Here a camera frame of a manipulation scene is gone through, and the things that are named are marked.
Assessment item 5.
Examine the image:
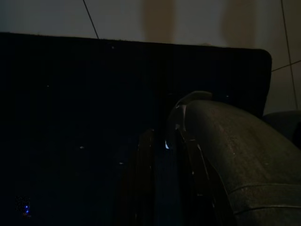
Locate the black floor mat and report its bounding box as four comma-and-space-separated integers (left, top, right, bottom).
0, 32, 273, 226

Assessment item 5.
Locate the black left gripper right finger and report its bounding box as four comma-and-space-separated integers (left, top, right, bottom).
168, 90, 301, 226

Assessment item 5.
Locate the robot dark grey leg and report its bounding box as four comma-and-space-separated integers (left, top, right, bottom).
262, 110, 301, 151

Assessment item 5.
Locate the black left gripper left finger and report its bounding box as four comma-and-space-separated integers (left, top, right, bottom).
114, 128, 157, 226

